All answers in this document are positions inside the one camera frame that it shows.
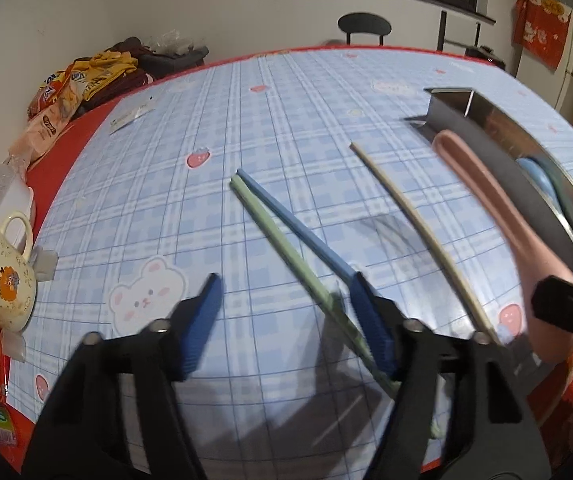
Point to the pink snack bag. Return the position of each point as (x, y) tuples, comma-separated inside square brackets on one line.
[(41, 130)]

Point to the cream printed cup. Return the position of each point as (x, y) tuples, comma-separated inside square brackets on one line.
[(1, 290)]

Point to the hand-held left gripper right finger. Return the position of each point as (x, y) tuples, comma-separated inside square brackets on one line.
[(371, 325)]

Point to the beige chopstick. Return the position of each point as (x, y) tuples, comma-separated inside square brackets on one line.
[(416, 215)]

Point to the steel utensil tray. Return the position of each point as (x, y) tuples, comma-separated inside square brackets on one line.
[(536, 220)]

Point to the yellow printed cloth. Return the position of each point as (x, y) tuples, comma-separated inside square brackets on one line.
[(109, 67)]

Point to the clear plastic wrapper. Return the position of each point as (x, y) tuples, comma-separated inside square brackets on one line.
[(42, 261), (14, 346)]

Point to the black windowsill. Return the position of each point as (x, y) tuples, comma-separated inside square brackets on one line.
[(391, 1)]

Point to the green chopstick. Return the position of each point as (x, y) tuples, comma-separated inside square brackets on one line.
[(276, 235)]

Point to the dark grey cloth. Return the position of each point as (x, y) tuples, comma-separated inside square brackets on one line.
[(176, 60)]

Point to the black round chair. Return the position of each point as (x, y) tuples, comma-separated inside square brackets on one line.
[(364, 24)]

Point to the orange snack bag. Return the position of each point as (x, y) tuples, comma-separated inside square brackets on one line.
[(54, 92)]

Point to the blue chopstick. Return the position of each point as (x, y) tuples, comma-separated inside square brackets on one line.
[(296, 225)]

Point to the blue spoon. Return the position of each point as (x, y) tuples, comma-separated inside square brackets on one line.
[(536, 175)]

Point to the clear plastic bag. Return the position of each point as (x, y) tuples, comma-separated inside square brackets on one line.
[(169, 42)]

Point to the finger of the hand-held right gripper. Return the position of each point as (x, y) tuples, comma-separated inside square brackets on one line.
[(566, 305)]

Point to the small paper card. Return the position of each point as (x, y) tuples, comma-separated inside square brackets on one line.
[(131, 117)]

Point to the dark red clothes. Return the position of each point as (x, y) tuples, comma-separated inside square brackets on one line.
[(126, 85)]

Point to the red hanging cloth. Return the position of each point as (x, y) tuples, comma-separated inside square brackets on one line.
[(541, 30)]

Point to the pink spoon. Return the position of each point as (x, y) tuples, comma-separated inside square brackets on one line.
[(486, 200)]

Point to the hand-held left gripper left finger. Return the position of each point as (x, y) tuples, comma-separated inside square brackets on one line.
[(201, 320)]

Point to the blue plaid table mat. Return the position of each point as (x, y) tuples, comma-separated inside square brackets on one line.
[(286, 120)]

